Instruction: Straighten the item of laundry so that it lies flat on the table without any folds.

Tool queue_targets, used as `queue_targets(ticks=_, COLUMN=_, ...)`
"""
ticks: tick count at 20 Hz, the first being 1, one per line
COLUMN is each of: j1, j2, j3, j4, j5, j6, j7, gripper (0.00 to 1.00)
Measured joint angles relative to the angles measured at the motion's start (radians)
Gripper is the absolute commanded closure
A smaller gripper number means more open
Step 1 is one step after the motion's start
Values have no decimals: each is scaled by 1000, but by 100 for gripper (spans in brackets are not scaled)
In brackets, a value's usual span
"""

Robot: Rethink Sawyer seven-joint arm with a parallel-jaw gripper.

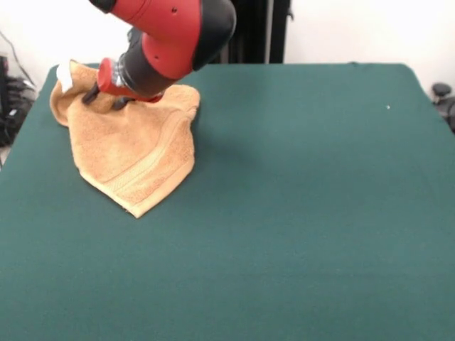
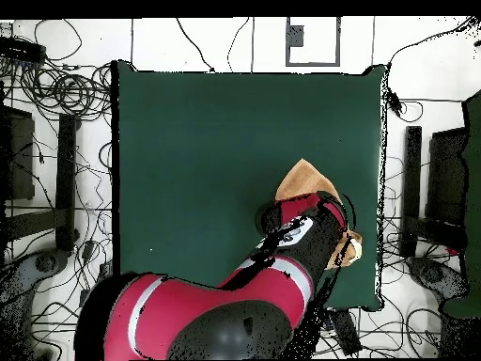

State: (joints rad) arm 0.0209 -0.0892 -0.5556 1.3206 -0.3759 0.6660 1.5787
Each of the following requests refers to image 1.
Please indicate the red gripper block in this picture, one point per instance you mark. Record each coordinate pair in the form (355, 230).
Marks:
(105, 78)

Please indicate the tan terry towel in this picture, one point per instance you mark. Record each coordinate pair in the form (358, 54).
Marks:
(135, 160)

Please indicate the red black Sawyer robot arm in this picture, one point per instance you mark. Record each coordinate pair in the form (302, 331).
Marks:
(167, 35)

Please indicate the gray black floor stand base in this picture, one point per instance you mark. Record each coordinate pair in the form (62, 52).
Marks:
(444, 96)
(19, 106)

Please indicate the tall black box device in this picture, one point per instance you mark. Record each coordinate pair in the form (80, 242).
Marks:
(3, 81)

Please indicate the dark green table cloth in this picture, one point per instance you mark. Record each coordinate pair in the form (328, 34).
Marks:
(320, 231)

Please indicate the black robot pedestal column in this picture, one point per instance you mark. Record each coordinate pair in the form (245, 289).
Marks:
(256, 35)

